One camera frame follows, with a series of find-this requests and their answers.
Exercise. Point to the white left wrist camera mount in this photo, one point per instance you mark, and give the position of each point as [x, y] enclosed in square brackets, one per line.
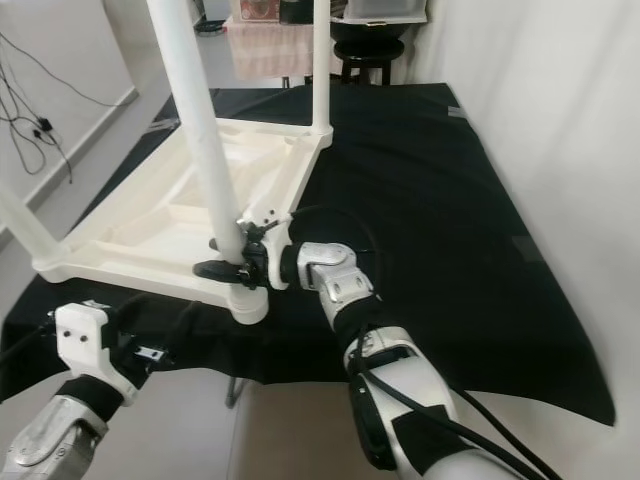
[85, 338]

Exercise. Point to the black wall plug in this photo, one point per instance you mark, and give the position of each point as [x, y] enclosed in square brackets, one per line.
[45, 127]

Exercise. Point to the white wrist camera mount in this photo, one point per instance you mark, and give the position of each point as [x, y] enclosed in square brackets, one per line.
[85, 338]
[260, 215]

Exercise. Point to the red printed box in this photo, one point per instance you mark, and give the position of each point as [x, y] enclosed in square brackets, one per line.
[260, 10]

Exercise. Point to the grey plastic storage container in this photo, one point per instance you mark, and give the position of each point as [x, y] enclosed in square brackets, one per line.
[385, 10]

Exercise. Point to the small grey tape piece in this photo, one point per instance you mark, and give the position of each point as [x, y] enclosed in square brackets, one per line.
[458, 111]

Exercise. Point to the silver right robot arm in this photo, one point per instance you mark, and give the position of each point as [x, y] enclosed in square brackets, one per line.
[335, 280]

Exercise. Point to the grey metal table leg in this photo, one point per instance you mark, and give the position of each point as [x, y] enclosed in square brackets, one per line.
[236, 390]

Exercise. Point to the dark tape patch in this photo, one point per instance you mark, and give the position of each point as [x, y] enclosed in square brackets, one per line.
[527, 248]

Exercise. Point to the white plastic table top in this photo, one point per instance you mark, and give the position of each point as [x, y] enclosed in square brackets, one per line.
[140, 220]

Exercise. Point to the black tablecloth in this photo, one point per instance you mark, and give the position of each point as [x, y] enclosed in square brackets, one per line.
[410, 200]

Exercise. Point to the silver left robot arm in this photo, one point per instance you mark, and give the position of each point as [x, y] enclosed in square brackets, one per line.
[65, 440]

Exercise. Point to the black metal wok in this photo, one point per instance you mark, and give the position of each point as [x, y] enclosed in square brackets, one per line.
[375, 38]

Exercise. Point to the black round floor base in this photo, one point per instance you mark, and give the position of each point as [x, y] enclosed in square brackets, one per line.
[210, 26]

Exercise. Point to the clear tape strip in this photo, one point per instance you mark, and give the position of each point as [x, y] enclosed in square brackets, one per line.
[163, 125]

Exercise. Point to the pink cloth covered table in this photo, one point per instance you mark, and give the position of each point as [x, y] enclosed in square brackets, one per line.
[270, 50]

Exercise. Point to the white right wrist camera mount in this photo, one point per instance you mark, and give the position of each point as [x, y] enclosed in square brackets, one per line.
[260, 215]

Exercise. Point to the black bag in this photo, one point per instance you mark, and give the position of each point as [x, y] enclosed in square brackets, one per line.
[297, 10]

